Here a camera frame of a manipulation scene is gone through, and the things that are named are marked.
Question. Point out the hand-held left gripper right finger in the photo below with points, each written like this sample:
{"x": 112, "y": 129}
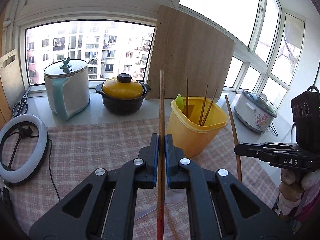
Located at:
{"x": 168, "y": 160}

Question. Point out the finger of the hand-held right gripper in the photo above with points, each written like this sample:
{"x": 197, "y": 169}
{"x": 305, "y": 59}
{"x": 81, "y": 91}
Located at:
{"x": 250, "y": 150}
{"x": 282, "y": 147}

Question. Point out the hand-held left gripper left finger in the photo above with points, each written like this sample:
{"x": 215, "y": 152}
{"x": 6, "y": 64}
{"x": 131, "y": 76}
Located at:
{"x": 156, "y": 155}

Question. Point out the yellow plastic container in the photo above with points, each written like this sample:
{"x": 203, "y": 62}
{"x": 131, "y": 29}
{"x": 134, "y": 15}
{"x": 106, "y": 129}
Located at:
{"x": 195, "y": 137}

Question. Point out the green plastic spoon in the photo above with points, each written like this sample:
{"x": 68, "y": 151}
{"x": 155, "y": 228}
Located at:
{"x": 179, "y": 101}

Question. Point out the bunch of wooden chopsticks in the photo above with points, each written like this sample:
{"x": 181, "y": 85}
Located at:
{"x": 187, "y": 92}

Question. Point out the person's right forearm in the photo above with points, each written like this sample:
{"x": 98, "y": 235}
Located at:
{"x": 312, "y": 202}

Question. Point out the person's right hand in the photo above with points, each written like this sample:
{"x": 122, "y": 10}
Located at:
{"x": 287, "y": 187}

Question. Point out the white floral slow cooker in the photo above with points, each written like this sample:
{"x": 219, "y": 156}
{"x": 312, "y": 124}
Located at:
{"x": 255, "y": 115}

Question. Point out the checked tablecloth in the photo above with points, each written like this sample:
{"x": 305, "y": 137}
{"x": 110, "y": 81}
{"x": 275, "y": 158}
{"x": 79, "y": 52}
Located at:
{"x": 87, "y": 150}

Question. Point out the black casserole with yellow lid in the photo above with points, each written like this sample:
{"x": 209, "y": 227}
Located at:
{"x": 122, "y": 90}

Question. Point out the large light wooden board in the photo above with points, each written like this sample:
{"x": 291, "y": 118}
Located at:
{"x": 190, "y": 55}

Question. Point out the apartment building outside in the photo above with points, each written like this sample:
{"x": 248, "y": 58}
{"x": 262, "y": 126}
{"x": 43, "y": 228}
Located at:
{"x": 100, "y": 47}

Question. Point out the black scissors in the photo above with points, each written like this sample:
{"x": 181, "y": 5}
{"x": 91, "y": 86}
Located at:
{"x": 20, "y": 106}

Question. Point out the slatted wooden board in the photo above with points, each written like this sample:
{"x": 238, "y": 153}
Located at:
{"x": 3, "y": 112}

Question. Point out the white window frame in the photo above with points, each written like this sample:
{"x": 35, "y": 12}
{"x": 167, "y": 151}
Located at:
{"x": 100, "y": 5}

